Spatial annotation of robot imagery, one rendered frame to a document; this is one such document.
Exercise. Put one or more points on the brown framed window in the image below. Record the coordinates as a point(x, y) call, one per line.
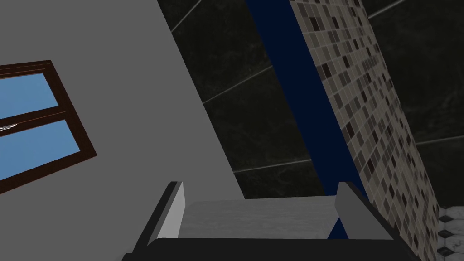
point(34, 119)

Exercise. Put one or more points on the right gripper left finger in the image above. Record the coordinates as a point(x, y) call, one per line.
point(170, 214)

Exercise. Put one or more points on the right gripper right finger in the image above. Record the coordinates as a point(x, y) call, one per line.
point(359, 215)

